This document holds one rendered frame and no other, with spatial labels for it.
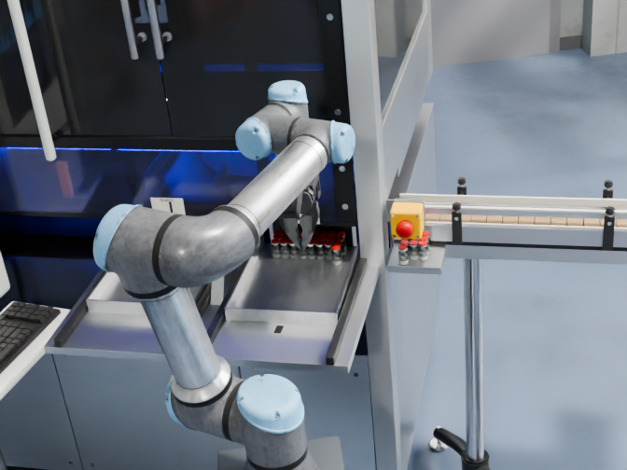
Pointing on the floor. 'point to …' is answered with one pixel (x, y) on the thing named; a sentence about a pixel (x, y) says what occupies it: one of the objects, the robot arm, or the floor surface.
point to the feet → (443, 438)
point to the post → (372, 222)
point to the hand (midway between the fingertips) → (300, 245)
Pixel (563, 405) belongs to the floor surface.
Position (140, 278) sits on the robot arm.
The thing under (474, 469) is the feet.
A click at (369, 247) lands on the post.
